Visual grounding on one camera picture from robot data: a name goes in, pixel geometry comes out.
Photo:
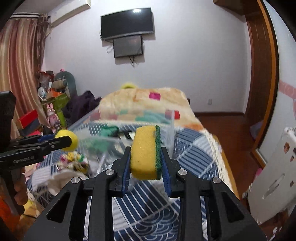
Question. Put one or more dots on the striped brown curtain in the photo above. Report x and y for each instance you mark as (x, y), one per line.
(22, 54)

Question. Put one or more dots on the pink rabbit figure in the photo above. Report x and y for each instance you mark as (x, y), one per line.
(53, 119)

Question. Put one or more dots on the small wall monitor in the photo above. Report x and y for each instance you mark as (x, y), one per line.
(128, 46)

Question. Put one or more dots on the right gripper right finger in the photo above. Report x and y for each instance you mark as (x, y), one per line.
(227, 218)

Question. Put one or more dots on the colourful floral fabric piece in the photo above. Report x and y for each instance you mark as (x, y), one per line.
(73, 161)

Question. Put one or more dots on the yellow foam ball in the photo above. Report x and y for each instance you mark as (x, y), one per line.
(68, 141)

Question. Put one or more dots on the dark purple clothing pile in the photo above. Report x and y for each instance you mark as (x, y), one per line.
(78, 106)

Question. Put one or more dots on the black wall television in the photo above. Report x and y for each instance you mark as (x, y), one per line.
(127, 23)

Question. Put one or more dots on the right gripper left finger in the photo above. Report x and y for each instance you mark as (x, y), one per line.
(84, 205)

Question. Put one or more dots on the grey plush toy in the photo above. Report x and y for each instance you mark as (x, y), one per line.
(65, 82)

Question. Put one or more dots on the red box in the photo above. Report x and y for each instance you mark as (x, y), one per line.
(26, 119)

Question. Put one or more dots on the white perforated board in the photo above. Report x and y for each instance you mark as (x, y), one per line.
(274, 189)

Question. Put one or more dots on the green storage box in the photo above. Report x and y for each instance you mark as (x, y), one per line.
(58, 102)

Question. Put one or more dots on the green water bottle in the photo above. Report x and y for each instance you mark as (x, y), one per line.
(61, 118)

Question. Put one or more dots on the blue patterned bed cloth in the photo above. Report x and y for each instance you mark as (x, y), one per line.
(146, 212)

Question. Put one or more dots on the yellow green sponge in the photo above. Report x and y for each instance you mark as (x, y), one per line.
(145, 154)

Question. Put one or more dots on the person's left hand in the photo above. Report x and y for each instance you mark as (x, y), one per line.
(21, 196)

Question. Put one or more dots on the green knitted sock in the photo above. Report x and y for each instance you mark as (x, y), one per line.
(101, 142)

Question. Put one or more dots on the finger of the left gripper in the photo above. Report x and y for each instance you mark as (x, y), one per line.
(49, 144)
(30, 140)

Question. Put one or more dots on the white air conditioner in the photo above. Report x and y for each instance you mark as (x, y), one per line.
(68, 9)

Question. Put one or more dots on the clear plastic storage box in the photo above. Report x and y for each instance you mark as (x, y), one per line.
(92, 123)

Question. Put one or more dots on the black and white fabric mask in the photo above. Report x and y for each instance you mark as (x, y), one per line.
(126, 135)

